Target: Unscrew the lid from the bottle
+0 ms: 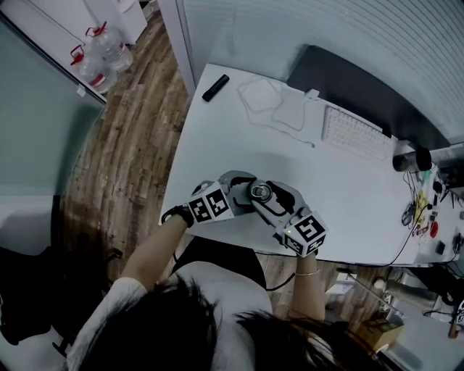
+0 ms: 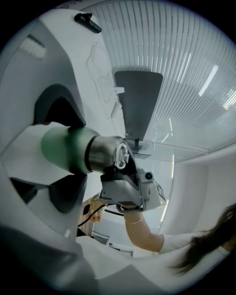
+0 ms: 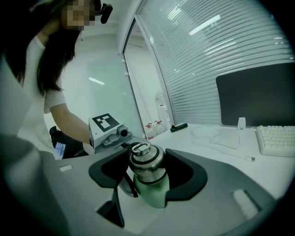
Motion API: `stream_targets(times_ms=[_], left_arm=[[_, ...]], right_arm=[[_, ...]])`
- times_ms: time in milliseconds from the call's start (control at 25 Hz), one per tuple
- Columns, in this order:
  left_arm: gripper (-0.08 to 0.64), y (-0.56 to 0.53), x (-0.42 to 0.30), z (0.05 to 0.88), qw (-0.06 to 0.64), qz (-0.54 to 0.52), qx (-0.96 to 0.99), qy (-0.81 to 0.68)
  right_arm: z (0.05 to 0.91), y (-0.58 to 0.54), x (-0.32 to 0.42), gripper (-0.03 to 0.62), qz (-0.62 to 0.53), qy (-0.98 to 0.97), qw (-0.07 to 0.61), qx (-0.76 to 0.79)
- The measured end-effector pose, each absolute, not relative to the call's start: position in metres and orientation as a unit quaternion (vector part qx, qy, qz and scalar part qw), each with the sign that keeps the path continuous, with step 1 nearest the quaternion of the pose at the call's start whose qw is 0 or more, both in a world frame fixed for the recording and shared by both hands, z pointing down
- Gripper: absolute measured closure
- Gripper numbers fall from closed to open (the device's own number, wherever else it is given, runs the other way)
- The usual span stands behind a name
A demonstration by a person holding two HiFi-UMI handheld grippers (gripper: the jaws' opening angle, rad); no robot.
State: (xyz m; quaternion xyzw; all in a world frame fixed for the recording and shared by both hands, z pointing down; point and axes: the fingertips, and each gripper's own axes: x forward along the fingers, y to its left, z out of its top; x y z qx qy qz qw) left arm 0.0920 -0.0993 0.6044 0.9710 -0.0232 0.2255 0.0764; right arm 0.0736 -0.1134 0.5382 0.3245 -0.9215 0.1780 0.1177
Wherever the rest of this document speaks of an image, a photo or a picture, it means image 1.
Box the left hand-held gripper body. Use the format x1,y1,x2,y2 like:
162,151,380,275
186,174,236,225

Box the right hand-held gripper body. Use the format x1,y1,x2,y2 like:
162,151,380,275
272,206,328,259

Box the person's left forearm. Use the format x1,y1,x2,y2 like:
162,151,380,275
120,215,190,291

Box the person's right forearm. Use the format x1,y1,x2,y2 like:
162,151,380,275
289,253,326,322

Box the person's black shorts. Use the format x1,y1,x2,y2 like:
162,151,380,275
173,235,268,291

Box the white flat square pad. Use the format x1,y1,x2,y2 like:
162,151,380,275
271,97,306,132

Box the white rounded square device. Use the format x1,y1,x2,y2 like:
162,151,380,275
239,79,278,114

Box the person's white shirt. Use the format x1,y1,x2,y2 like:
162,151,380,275
67,260,275,371

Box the white keyboard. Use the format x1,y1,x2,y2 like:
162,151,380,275
320,104,394,164

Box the black stick-shaped device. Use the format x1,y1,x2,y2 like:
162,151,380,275
201,73,231,103

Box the black cylinder speaker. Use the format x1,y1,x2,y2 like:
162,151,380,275
391,143,434,173

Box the yellow packet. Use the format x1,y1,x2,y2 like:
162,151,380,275
414,191,431,219

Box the cardboard box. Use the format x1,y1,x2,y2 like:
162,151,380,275
356,318,405,354

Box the black monitor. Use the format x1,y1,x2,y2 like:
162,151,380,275
287,44,451,150

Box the black laptop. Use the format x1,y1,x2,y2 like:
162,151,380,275
436,159,464,193

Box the clear water bottle red cap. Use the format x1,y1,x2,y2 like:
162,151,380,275
84,20,135,72
69,43,118,95

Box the black office chair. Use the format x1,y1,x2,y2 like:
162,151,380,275
0,245,123,359

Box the black wrist strap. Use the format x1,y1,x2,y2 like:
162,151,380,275
159,205,195,229

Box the white cable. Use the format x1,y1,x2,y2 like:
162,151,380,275
236,77,317,150

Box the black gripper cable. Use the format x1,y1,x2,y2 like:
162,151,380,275
265,271,297,293

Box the black power cable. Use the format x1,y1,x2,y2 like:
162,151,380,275
390,213,429,268

